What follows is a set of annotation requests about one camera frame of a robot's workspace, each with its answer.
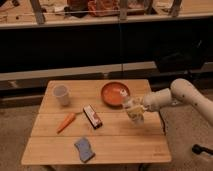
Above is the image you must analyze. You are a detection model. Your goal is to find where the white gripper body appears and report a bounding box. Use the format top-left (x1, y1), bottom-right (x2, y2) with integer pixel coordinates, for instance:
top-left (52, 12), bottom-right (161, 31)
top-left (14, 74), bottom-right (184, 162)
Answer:
top-left (142, 93), bottom-right (159, 112)

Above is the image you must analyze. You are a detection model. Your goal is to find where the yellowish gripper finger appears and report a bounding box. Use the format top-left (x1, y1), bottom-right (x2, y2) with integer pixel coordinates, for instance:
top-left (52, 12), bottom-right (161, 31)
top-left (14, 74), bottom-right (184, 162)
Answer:
top-left (132, 105), bottom-right (145, 113)

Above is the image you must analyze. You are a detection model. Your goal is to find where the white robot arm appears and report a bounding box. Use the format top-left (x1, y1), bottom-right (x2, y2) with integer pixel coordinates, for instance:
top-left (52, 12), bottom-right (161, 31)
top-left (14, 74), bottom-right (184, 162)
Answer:
top-left (131, 78), bottom-right (213, 127)

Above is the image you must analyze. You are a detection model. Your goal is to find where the orange bowl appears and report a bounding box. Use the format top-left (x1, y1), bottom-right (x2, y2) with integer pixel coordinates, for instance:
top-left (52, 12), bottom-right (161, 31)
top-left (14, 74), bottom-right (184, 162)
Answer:
top-left (101, 81), bottom-right (130, 107)

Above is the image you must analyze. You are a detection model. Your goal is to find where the brown snack box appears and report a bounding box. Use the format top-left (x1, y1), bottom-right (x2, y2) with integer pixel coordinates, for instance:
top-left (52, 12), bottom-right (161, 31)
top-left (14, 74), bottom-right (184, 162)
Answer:
top-left (83, 105), bottom-right (103, 129)

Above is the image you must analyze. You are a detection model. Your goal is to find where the black floor object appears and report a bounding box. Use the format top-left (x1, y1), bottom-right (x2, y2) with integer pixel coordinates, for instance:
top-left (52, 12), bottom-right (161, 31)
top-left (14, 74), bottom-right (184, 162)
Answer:
top-left (192, 144), bottom-right (213, 155)

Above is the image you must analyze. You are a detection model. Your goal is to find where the blue sponge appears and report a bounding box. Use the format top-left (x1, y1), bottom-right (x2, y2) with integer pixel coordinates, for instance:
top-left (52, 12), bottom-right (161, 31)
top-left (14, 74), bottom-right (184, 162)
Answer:
top-left (74, 137), bottom-right (95, 163)

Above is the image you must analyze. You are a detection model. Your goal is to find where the orange toy carrot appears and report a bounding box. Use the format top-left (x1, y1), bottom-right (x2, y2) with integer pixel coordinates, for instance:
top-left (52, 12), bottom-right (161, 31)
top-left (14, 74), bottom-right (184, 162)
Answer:
top-left (57, 113), bottom-right (76, 133)

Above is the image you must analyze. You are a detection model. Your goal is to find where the translucent plastic cup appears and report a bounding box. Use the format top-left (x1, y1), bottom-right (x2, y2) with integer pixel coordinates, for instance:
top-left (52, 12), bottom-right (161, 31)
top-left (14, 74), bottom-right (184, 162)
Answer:
top-left (53, 85), bottom-right (70, 106)

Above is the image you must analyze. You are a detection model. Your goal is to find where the wooden bench with clutter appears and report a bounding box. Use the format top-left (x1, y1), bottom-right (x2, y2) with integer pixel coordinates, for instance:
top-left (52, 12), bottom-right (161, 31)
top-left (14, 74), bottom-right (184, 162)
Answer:
top-left (0, 0), bottom-right (213, 29)

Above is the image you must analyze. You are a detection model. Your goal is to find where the black cable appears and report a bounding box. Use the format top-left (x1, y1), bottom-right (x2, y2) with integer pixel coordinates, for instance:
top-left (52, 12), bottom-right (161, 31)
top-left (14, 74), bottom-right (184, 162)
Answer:
top-left (157, 111), bottom-right (168, 136)

